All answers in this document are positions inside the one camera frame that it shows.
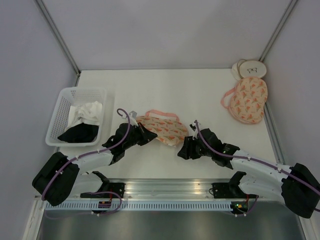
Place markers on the aluminium frame post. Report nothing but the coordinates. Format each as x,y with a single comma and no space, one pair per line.
57,35
278,29

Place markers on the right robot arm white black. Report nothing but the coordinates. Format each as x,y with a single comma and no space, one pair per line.
294,186

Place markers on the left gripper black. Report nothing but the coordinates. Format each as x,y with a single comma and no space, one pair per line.
146,135

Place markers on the black garment in basket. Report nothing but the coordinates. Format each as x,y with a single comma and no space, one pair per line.
81,133

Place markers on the white slotted cable duct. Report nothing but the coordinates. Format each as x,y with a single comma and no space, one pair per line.
225,206

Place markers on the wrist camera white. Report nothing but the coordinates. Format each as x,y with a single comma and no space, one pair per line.
195,126
132,117

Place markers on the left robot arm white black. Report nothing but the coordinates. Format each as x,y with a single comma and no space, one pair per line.
62,176

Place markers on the left aluminium frame post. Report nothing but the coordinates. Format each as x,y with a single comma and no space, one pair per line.
57,35

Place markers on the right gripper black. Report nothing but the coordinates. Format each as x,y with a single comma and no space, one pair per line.
187,150

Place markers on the floral laundry bag pink trim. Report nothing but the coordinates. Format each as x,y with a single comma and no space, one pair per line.
168,127

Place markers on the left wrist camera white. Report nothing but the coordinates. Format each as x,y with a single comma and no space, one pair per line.
132,117

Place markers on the right aluminium frame post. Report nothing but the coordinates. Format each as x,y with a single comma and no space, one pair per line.
278,29

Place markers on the white plastic basket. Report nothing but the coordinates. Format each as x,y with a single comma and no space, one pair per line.
73,97

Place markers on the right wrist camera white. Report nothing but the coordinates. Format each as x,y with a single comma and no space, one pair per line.
195,126

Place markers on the aluminium mounting rail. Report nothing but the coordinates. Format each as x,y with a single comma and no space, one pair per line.
170,189

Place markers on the white garment in basket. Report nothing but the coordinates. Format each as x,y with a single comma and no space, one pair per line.
87,113

